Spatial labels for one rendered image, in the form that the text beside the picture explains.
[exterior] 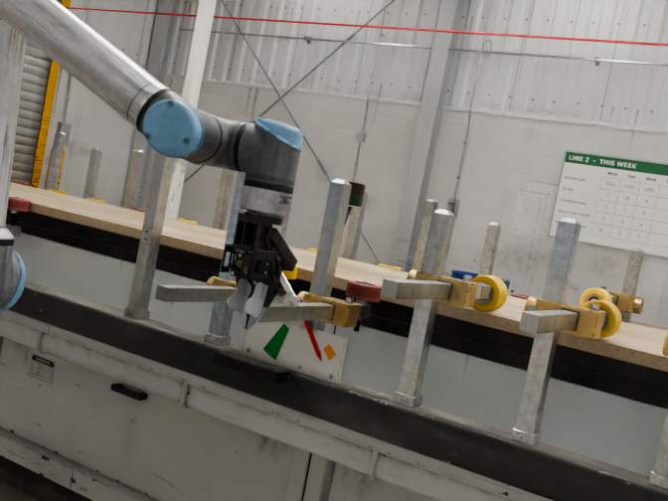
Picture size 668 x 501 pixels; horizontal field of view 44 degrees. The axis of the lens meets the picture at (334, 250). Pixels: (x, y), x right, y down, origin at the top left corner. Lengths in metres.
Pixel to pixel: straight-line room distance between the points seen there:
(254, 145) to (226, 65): 10.07
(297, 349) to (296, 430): 0.19
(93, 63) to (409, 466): 0.98
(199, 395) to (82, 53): 0.89
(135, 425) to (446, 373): 0.99
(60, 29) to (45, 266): 1.27
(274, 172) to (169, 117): 0.21
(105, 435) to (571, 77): 7.49
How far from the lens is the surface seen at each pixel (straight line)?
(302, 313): 1.65
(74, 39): 1.51
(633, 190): 8.90
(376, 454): 1.76
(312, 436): 1.84
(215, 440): 2.29
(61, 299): 2.26
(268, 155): 1.45
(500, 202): 9.27
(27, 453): 2.76
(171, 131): 1.37
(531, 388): 1.60
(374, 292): 1.85
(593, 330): 1.55
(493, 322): 1.83
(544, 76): 9.38
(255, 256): 1.44
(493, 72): 9.61
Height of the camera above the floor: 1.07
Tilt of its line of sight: 3 degrees down
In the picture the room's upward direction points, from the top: 11 degrees clockwise
